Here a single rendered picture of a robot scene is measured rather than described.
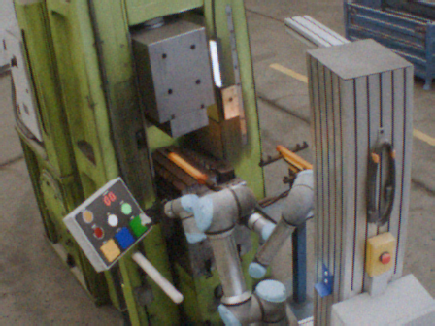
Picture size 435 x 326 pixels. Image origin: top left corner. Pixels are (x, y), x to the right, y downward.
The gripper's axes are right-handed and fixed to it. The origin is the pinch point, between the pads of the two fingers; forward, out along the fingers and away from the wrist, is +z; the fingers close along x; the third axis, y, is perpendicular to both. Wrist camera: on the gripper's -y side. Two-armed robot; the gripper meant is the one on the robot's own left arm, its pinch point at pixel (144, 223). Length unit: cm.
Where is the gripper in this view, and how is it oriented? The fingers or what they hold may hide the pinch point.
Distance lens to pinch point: 304.3
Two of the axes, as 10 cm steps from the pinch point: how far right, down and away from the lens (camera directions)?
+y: -5.2, -8.3, -1.8
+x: -5.7, 5.0, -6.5
